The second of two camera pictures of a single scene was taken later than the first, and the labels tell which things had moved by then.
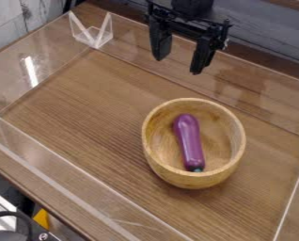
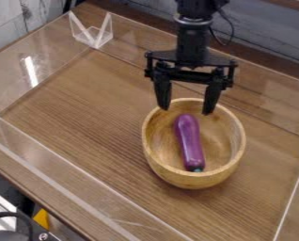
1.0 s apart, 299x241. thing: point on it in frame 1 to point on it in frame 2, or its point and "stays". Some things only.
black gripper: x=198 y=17 to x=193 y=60
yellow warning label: x=42 y=218 stays
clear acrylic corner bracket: x=95 y=36 stays
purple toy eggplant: x=188 y=127 stays
